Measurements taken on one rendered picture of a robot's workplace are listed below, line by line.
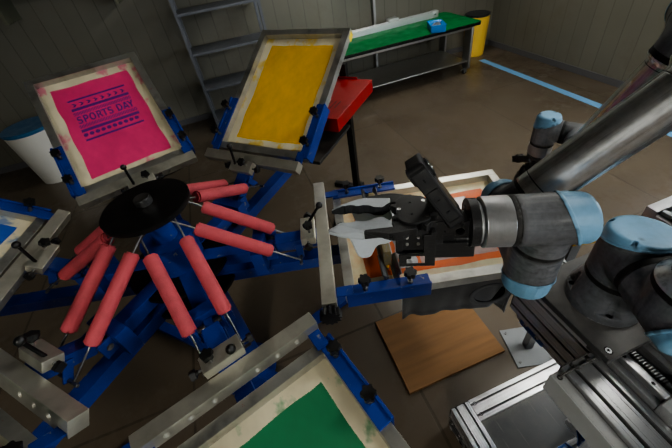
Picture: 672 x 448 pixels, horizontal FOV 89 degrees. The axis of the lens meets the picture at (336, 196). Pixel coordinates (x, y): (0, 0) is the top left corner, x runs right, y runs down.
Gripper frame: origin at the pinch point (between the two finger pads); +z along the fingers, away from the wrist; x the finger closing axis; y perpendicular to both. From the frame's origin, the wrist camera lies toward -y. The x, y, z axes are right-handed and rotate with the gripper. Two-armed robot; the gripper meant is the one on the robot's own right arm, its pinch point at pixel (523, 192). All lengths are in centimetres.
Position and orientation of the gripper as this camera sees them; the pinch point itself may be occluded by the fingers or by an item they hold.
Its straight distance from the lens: 156.4
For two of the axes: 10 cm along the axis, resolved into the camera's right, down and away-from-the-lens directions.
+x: 9.9, -1.6, -0.1
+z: 1.3, 7.7, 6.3
